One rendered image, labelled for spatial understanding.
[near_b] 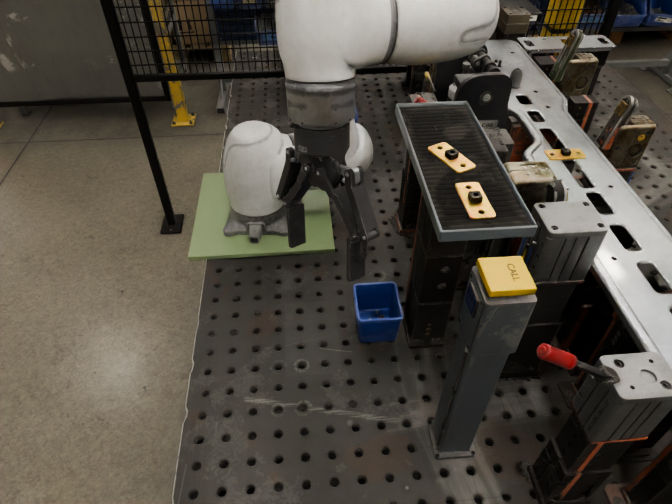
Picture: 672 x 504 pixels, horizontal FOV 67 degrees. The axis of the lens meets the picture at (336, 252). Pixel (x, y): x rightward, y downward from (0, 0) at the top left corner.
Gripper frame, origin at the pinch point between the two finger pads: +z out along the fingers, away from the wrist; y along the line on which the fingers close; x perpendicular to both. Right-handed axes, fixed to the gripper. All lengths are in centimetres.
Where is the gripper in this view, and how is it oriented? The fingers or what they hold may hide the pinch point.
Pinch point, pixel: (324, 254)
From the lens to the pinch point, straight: 77.0
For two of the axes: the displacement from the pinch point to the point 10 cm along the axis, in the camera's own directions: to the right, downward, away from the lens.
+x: 7.4, -3.4, 5.8
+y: 6.7, 3.6, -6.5
